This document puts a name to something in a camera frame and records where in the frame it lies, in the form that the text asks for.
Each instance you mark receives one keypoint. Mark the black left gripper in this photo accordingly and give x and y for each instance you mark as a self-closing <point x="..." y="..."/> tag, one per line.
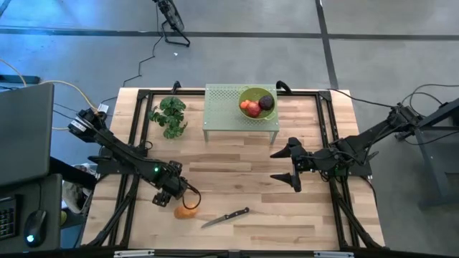
<point x="172" y="182"/>

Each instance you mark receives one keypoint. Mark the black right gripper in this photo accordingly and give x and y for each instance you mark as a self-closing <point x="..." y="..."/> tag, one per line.
<point x="312" y="163"/>

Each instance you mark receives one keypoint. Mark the orange oblong fruit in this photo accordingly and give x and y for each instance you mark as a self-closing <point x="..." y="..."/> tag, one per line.
<point x="184" y="214"/>

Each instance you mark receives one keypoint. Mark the red apple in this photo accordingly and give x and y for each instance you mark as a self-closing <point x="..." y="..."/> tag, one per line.
<point x="253" y="109"/>

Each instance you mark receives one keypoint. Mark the dark avocado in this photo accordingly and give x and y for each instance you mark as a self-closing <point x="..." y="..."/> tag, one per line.
<point x="266" y="102"/>

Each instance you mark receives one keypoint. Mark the small red-orange pear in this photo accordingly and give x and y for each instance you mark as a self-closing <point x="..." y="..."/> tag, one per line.
<point x="244" y="104"/>

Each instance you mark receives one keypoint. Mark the green colander bowl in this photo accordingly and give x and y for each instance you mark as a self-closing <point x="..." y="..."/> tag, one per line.
<point x="251" y="94"/>

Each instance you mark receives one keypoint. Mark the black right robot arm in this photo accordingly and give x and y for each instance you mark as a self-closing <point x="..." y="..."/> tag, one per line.
<point x="365" y="139"/>

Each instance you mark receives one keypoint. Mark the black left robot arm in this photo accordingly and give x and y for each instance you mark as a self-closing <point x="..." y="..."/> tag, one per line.
<point x="122" y="154"/>

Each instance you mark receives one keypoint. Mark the green potted plant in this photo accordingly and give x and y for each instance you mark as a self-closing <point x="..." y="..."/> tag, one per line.
<point x="172" y="111"/>

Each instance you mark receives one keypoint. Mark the black clamp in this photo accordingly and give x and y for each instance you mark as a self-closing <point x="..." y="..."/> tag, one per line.
<point x="283" y="86"/>
<point x="176" y="86"/>

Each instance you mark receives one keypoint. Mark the pale green perforated shelf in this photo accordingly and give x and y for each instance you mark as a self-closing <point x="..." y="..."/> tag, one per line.
<point x="222" y="107"/>

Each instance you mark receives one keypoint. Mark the white plastic bag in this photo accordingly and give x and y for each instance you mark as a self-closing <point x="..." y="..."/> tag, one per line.
<point x="77" y="190"/>

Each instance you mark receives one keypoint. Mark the white power adapter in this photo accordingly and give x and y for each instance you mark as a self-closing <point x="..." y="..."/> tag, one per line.
<point x="103" y="107"/>

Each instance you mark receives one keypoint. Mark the yellow-green ball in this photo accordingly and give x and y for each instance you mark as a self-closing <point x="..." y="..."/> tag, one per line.
<point x="64" y="217"/>

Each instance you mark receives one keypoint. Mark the grey desk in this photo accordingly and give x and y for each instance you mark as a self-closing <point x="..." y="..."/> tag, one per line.
<point x="54" y="200"/>

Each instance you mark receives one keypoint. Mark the black computer mouse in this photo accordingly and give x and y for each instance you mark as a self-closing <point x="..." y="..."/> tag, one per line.
<point x="35" y="227"/>

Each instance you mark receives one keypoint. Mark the black metal stand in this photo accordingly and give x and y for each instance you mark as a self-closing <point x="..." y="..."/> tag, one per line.
<point x="434" y="150"/>

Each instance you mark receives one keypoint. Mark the black floor fan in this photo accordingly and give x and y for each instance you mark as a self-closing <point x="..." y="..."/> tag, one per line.
<point x="174" y="18"/>

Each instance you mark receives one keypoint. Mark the backlit keyboard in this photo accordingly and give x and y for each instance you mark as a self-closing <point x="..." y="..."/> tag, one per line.
<point x="7" y="218"/>

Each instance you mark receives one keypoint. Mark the black flat bar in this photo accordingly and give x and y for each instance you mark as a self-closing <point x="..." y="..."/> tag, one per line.
<point x="18" y="79"/>

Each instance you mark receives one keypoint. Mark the silver bracket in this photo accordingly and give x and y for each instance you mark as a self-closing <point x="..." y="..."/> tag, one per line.
<point x="132" y="253"/>
<point x="333" y="254"/>

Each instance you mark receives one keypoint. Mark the black metal table frame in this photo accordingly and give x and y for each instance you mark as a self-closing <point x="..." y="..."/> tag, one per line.
<point x="193" y="92"/>

